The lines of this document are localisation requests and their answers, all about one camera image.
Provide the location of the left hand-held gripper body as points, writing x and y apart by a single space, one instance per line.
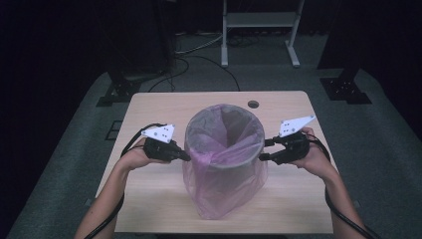
159 149

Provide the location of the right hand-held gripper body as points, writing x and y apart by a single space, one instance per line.
295 147

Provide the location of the green plastic bin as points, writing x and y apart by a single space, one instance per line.
247 167

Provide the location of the pink plastic bag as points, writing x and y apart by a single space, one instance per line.
222 195

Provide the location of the person's right hand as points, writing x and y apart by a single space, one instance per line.
318 159

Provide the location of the person's left hand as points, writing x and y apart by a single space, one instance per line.
134 157

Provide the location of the round dark table grommet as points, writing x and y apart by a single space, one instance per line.
253 104

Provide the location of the black stand base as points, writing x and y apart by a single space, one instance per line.
345 89
119 93

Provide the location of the white metal stand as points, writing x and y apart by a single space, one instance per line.
225 33

